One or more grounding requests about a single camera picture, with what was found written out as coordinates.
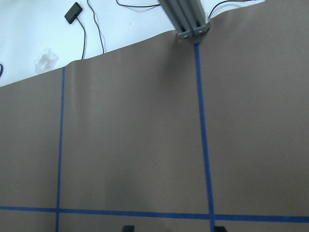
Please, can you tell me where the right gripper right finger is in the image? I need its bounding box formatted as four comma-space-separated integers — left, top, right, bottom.
213, 226, 226, 232

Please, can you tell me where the crumpled plastic wrapper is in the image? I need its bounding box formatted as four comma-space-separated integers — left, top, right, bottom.
34, 48, 59, 74

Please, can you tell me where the brown paper table cover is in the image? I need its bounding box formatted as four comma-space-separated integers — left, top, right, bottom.
0, 0, 309, 232

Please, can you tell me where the aluminium frame post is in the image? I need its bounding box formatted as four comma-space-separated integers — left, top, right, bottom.
159, 0, 210, 39

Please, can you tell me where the small black device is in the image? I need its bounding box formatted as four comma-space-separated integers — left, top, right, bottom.
64, 2, 83, 24

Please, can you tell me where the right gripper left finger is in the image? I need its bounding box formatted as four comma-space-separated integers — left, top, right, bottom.
122, 225, 134, 232

